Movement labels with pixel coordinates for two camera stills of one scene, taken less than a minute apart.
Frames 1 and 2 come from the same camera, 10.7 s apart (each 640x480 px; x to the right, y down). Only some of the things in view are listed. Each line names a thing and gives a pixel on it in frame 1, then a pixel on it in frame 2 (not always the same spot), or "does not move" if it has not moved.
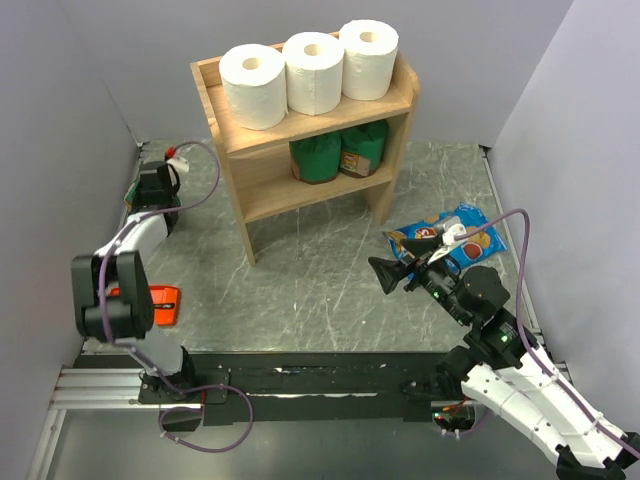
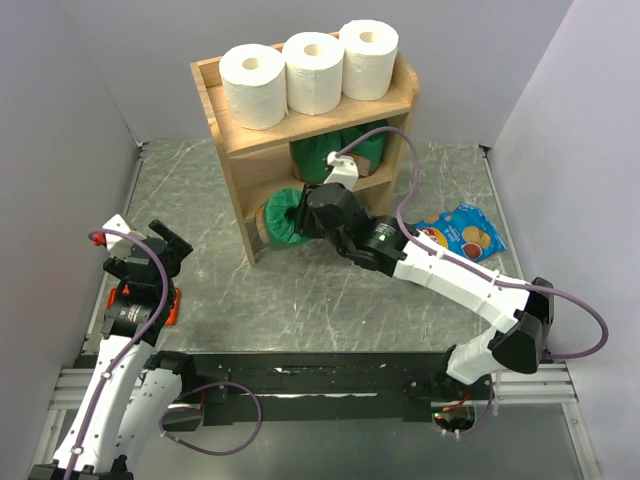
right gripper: x=387 y=272 → x=305 y=221
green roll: x=315 y=160 does not move
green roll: x=128 y=199 → x=281 y=216
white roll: x=256 y=83 does not move
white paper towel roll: x=314 y=64 does not move
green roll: x=361 y=148 does not move
